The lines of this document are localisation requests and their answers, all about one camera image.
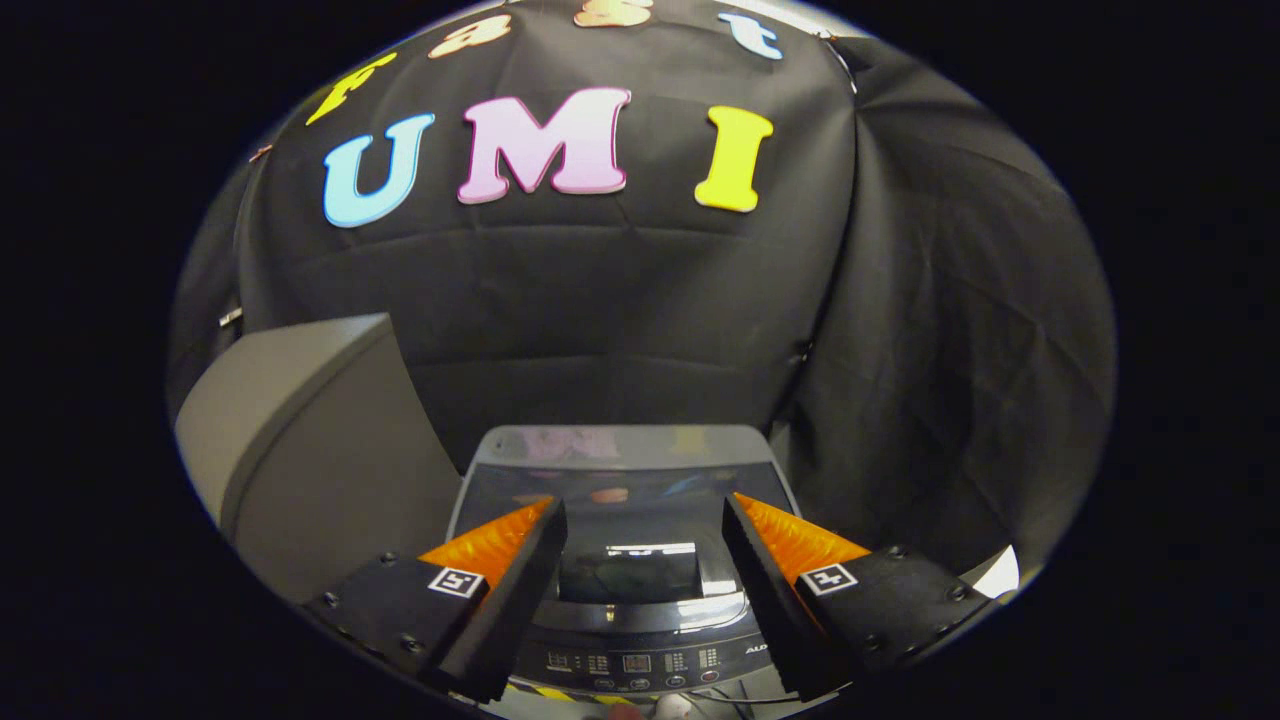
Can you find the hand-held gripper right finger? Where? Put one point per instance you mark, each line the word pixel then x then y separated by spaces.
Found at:
pixel 770 605

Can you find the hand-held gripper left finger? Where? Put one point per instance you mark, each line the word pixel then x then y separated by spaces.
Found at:
pixel 520 605

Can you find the grey washing machine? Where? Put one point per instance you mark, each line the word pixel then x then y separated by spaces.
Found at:
pixel 640 665

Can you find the small silver clip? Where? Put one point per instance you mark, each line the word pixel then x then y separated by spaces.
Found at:
pixel 230 317

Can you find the small red clip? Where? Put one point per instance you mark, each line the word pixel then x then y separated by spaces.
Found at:
pixel 260 152

